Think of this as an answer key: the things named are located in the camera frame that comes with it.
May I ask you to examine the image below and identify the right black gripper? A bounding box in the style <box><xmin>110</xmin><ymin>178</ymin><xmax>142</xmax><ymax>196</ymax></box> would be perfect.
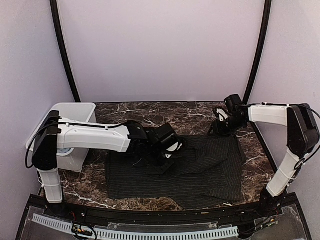
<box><xmin>210</xmin><ymin>115</ymin><xmax>246</xmax><ymax>137</ymax></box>

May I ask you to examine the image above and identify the black pinstriped shirt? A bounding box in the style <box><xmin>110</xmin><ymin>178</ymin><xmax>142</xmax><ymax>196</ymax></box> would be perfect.
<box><xmin>105</xmin><ymin>135</ymin><xmax>246</xmax><ymax>209</ymax></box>

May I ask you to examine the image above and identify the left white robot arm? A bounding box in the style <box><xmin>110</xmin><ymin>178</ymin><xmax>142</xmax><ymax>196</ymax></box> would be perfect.
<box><xmin>25</xmin><ymin>110</ymin><xmax>182</xmax><ymax>218</ymax></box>

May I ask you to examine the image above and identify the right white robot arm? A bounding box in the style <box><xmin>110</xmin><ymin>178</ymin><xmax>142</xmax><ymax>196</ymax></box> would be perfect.
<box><xmin>208</xmin><ymin>102</ymin><xmax>320</xmax><ymax>217</ymax></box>

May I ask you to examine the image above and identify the white plastic laundry bin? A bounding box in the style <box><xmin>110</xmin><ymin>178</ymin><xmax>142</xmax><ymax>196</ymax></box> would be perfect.
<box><xmin>25</xmin><ymin>102</ymin><xmax>97</xmax><ymax>173</ymax></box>

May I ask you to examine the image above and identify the light blue garment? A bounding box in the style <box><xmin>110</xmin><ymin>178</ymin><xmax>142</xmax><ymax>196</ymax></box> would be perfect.
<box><xmin>57</xmin><ymin>148</ymin><xmax>73</xmax><ymax>155</ymax></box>

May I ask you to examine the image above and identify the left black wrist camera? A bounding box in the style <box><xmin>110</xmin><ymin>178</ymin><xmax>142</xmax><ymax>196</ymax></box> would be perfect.
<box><xmin>154</xmin><ymin>123</ymin><xmax>178</xmax><ymax>149</ymax></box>

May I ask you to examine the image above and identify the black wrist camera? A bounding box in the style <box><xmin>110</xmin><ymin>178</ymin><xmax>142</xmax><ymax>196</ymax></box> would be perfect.
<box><xmin>224</xmin><ymin>94</ymin><xmax>244</xmax><ymax>113</ymax></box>
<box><xmin>154</xmin><ymin>123</ymin><xmax>178</xmax><ymax>149</ymax></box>

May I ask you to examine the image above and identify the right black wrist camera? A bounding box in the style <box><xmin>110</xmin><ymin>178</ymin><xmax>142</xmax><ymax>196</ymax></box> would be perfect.
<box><xmin>224</xmin><ymin>94</ymin><xmax>244</xmax><ymax>113</ymax></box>

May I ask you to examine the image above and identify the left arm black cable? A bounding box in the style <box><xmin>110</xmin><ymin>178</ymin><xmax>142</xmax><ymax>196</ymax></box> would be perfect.
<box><xmin>24</xmin><ymin>121</ymin><xmax>126</xmax><ymax>170</ymax></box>

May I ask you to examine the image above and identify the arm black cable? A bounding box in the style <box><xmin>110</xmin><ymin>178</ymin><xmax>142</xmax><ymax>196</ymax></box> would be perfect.
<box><xmin>24</xmin><ymin>121</ymin><xmax>126</xmax><ymax>170</ymax></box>
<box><xmin>259</xmin><ymin>102</ymin><xmax>316</xmax><ymax>171</ymax></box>

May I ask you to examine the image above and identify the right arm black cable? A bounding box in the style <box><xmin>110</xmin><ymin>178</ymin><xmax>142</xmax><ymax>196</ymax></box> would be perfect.
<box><xmin>259</xmin><ymin>102</ymin><xmax>316</xmax><ymax>171</ymax></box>

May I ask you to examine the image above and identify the white slotted cable duct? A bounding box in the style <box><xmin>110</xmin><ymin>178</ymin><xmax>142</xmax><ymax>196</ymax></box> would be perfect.
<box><xmin>32</xmin><ymin>214</ymin><xmax>239</xmax><ymax>240</ymax></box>

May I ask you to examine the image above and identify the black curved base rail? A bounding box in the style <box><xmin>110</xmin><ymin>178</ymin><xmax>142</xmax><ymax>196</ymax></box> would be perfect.
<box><xmin>16</xmin><ymin>193</ymin><xmax>312</xmax><ymax>240</ymax></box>

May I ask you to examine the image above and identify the right black frame post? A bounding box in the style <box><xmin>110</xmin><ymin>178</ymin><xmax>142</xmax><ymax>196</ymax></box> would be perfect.
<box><xmin>241</xmin><ymin>0</ymin><xmax>273</xmax><ymax>106</ymax></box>

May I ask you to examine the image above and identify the black frame post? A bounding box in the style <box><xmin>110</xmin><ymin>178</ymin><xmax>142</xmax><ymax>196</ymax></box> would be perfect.
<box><xmin>49</xmin><ymin>0</ymin><xmax>81</xmax><ymax>103</ymax></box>
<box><xmin>241</xmin><ymin>0</ymin><xmax>273</xmax><ymax>106</ymax></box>

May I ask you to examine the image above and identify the left black frame post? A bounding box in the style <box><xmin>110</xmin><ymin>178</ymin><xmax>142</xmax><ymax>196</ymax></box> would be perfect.
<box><xmin>49</xmin><ymin>0</ymin><xmax>81</xmax><ymax>103</ymax></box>

